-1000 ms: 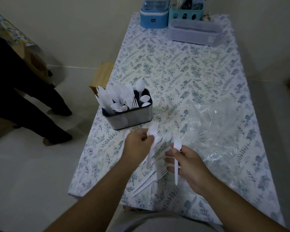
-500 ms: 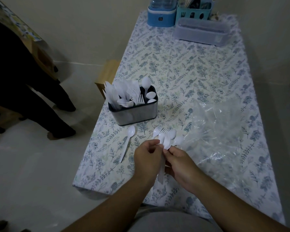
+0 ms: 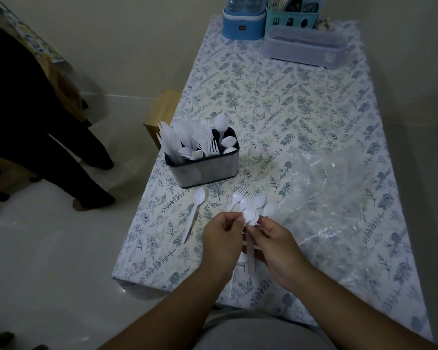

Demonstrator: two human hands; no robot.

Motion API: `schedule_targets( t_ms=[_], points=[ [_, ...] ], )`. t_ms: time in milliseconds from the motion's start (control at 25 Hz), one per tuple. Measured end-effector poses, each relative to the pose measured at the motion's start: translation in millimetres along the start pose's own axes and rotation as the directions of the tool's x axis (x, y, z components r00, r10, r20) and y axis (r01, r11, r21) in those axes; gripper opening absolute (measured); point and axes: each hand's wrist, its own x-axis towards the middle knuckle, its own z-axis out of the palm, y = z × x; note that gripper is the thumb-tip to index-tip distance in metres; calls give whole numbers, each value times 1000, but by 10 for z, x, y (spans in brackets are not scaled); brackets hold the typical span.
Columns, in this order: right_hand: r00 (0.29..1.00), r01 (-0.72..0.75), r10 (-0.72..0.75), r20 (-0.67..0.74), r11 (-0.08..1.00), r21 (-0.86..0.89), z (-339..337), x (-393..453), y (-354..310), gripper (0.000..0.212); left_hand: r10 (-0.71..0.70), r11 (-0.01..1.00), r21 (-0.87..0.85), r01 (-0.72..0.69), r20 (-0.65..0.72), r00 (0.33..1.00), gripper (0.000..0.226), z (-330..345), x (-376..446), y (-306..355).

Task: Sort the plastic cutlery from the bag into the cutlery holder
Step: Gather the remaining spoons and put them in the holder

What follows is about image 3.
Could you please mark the bundle of wooden sticks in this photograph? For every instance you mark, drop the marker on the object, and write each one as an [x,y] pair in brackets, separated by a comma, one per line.
[279,1]

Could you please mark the clear plastic bag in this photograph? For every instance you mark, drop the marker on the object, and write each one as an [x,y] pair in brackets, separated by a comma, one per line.
[325,200]

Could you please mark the lavender lidded plastic box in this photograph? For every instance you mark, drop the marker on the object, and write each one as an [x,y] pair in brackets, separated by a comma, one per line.
[306,47]

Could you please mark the person's right forearm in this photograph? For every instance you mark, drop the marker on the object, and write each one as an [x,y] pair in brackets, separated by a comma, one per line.
[346,317]

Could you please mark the bunch of white plastic cutlery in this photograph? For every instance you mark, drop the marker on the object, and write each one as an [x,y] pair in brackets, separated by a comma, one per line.
[251,207]

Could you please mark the teal cutlery holder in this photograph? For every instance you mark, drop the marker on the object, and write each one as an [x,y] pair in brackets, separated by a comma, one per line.
[288,20]

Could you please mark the white plastic spoon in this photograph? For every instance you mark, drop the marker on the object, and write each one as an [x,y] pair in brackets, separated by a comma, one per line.
[196,204]

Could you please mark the person's right thumb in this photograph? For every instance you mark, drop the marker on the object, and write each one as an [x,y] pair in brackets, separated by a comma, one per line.
[253,235]

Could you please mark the person's right hand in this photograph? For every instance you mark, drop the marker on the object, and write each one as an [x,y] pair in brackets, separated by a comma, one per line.
[281,255]

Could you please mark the blue lidded container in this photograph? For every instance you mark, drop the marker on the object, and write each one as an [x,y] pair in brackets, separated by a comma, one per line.
[242,23]

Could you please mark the floral tablecloth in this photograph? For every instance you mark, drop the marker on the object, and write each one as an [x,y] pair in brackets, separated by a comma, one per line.
[262,102]

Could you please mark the person's left hand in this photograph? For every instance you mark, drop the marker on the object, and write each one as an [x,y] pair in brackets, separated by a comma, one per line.
[219,247]

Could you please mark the person's left thumb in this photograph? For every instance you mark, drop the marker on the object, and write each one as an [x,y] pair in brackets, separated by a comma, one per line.
[235,225]

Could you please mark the white plastic cutlery filling caddy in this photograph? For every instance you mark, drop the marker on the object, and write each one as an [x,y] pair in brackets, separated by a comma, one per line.
[186,136]

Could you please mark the yellow floral table cover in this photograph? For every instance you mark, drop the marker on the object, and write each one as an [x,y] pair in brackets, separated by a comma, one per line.
[22,32]

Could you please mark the wooden stool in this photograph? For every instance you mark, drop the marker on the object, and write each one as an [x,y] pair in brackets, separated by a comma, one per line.
[164,109]

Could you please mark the grey shirt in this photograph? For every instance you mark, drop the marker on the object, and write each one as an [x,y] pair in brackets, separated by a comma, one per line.
[262,333]

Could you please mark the grey cutlery caddy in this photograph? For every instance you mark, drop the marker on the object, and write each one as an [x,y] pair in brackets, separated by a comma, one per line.
[204,171]

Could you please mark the person's left forearm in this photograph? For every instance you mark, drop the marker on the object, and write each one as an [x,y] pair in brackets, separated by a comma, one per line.
[175,313]

